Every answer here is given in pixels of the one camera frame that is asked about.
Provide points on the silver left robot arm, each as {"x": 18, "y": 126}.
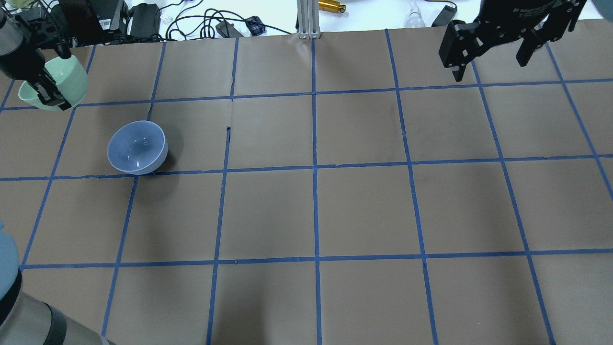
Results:
{"x": 24, "y": 319}

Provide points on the aluminium extrusion post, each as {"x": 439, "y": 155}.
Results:
{"x": 308, "y": 19}

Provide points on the black power adapter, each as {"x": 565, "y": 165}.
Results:
{"x": 227, "y": 30}

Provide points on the black electronics box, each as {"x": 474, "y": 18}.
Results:
{"x": 93, "y": 22}

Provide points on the white light bulb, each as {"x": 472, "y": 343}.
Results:
{"x": 414, "y": 16}

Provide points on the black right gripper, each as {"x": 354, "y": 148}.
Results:
{"x": 519, "y": 13}

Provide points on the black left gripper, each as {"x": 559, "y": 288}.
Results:
{"x": 23, "y": 61}

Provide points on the black flat device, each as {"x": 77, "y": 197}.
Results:
{"x": 445, "y": 16}

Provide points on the gold cylindrical part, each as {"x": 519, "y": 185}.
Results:
{"x": 332, "y": 6}

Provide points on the green bowl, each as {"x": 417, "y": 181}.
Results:
{"x": 71, "y": 80}

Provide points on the blue bowl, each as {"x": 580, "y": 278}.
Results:
{"x": 138, "y": 148}

